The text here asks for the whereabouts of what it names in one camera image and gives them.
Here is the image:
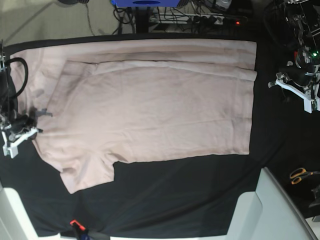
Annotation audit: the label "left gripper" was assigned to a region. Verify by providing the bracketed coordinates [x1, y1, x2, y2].
[268, 61, 320, 113]

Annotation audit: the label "red black clamp bottom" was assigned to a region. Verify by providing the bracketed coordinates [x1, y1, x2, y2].
[70, 219, 92, 240]

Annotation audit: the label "white container left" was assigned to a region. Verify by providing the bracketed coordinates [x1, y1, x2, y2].
[0, 186, 61, 240]

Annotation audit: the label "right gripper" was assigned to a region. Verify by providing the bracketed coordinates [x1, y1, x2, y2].
[0, 108, 53, 158]

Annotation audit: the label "black stand post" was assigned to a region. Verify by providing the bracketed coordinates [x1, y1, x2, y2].
[134, 6, 151, 34]

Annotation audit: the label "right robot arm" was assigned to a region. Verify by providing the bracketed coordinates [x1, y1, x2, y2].
[0, 41, 53, 159]

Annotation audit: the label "blue plastic box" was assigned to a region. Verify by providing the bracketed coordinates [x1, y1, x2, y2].
[111, 0, 180, 8]

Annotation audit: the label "white container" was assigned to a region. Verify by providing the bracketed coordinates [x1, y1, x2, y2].
[225, 167, 317, 240]
[0, 186, 61, 240]

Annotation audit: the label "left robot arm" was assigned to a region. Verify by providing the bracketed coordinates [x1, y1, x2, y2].
[262, 0, 320, 114]

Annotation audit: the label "white container right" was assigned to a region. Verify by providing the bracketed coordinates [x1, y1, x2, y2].
[225, 167, 317, 240]

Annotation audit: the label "white power strip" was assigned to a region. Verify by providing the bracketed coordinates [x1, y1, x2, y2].
[149, 12, 244, 26]

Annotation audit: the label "orange handled scissors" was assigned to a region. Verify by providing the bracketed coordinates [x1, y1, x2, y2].
[289, 167, 320, 185]

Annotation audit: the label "pink T-shirt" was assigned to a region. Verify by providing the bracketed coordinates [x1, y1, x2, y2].
[15, 39, 257, 194]

